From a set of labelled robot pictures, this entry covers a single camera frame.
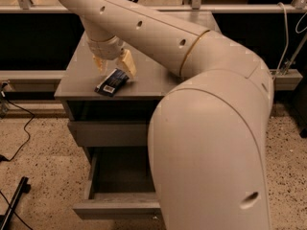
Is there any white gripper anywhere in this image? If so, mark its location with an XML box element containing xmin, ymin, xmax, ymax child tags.
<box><xmin>87</xmin><ymin>36</ymin><xmax>137</xmax><ymax>79</ymax></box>

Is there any white cable on right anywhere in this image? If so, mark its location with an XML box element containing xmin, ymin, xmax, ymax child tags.
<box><xmin>272</xmin><ymin>2</ymin><xmax>290</xmax><ymax>81</ymax></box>

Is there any metal railing frame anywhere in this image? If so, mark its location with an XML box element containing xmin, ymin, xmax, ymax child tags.
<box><xmin>0</xmin><ymin>0</ymin><xmax>307</xmax><ymax>15</ymax></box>

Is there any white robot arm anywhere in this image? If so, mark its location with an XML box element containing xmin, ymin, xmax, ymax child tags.
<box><xmin>59</xmin><ymin>0</ymin><xmax>273</xmax><ymax>230</ymax></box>

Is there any open grey middle drawer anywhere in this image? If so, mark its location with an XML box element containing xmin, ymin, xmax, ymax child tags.
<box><xmin>73</xmin><ymin>147</ymin><xmax>161</xmax><ymax>219</ymax></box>

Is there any black floor cable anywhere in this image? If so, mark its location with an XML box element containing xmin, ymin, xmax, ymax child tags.
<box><xmin>0</xmin><ymin>99</ymin><xmax>35</xmax><ymax>163</ymax></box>

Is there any blue rxbar blueberry wrapper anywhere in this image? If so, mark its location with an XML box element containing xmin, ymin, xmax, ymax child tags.
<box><xmin>95</xmin><ymin>68</ymin><xmax>130</xmax><ymax>97</ymax></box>

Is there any closed grey top drawer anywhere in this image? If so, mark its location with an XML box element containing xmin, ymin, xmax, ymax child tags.
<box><xmin>68</xmin><ymin>121</ymin><xmax>147</xmax><ymax>147</ymax></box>

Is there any black metal stand leg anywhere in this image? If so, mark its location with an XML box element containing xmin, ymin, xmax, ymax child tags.
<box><xmin>0</xmin><ymin>176</ymin><xmax>31</xmax><ymax>230</ymax></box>

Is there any grey wooden nightstand cabinet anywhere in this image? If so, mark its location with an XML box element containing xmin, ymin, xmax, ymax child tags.
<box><xmin>54</xmin><ymin>11</ymin><xmax>222</xmax><ymax>163</ymax></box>

